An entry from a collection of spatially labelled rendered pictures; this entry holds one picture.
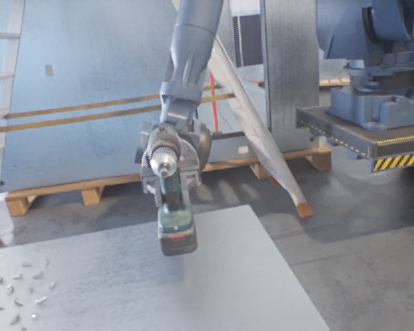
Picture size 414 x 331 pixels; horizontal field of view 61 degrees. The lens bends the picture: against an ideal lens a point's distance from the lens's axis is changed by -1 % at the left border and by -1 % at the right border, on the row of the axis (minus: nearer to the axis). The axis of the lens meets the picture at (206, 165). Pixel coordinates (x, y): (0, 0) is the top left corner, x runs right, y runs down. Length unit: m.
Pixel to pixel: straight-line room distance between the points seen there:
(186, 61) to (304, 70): 1.90
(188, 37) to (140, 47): 1.63
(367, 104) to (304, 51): 1.01
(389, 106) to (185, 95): 1.17
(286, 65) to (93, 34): 1.40
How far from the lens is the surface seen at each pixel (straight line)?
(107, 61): 2.68
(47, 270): 0.94
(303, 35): 2.83
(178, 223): 0.68
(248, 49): 7.31
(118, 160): 2.81
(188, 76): 1.01
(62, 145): 2.86
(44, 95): 2.81
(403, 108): 1.96
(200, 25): 1.04
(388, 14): 1.82
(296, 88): 2.84
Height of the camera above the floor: 1.12
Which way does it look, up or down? 20 degrees down
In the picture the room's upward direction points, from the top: 7 degrees counter-clockwise
